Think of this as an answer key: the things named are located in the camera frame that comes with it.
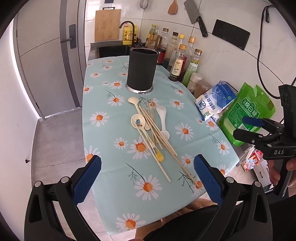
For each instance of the cartoon print ceramic spoon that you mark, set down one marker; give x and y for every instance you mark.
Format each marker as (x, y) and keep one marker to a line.
(138, 122)

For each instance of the green sugar bag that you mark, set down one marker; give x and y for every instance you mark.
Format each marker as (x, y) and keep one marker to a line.
(250, 101)

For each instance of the wooden chopstick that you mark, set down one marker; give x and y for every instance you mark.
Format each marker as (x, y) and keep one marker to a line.
(158, 133)
(164, 140)
(182, 167)
(151, 114)

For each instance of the tall clear bottle gold cap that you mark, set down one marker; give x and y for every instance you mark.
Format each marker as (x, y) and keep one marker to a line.
(190, 47)

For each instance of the white spice jar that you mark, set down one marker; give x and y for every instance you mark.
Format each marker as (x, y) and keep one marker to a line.
(194, 80)

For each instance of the green label bottle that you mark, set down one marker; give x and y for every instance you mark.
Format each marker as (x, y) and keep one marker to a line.
(192, 67)

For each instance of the cream long spoon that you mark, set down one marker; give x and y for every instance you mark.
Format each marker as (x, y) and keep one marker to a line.
(135, 101)

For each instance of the black utensil holder cup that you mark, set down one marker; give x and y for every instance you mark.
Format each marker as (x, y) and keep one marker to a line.
(141, 69)

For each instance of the green beer bottle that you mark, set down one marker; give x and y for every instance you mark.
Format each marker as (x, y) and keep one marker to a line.
(151, 38)

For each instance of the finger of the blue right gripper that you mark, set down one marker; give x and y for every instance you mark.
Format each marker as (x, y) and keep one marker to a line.
(253, 121)

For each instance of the black door handle lock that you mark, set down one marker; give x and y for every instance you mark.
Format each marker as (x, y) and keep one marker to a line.
(72, 37)

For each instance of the wooden cutting board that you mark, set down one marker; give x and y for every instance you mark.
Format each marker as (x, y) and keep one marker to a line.
(107, 22)

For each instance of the black sink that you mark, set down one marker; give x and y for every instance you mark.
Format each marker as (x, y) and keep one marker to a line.
(108, 49)

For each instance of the wooden spatula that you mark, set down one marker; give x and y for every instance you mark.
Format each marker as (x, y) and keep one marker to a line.
(173, 9)

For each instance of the black wall socket panel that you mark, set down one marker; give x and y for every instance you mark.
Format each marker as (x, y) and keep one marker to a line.
(231, 33)

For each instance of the mesh strainer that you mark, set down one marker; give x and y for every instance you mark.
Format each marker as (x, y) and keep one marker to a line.
(144, 4)

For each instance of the black cap bottle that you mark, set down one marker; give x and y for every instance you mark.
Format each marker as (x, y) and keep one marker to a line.
(170, 46)

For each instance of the yellow cap clear bottle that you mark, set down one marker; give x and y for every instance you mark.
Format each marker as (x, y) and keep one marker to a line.
(179, 41)

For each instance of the large dark soy bottle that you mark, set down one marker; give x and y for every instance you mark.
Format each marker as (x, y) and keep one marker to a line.
(162, 42)

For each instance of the daisy print tablecloth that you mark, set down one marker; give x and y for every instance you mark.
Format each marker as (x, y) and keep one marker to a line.
(132, 189)

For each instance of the white plastic spoon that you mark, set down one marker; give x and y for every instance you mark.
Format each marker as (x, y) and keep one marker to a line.
(161, 110)

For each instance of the person's right hand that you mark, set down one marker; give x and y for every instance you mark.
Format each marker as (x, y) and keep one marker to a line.
(274, 176)

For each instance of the black faucet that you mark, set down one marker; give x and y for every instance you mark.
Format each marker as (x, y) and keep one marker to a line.
(121, 25)

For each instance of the yellow oil jug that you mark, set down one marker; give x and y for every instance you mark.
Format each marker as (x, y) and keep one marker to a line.
(127, 34)

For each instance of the cleaver knife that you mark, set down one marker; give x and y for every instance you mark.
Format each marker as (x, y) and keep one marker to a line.
(195, 16)

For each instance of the soy sauce bottle orange cap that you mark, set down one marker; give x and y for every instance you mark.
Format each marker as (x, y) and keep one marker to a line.
(178, 63)

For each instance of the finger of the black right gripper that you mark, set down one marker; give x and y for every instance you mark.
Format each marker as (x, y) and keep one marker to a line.
(256, 139)

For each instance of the grey door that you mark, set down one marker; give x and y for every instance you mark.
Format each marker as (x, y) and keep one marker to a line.
(51, 72)

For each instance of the brown spice jar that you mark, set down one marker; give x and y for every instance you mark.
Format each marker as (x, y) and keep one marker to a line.
(201, 88)

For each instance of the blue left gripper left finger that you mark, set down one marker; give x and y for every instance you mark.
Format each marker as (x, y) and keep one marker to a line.
(83, 179)

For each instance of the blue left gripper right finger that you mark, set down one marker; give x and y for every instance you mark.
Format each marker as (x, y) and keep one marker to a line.
(211, 178)

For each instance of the white salt bag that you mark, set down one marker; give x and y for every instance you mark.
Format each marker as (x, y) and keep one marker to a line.
(216, 99)

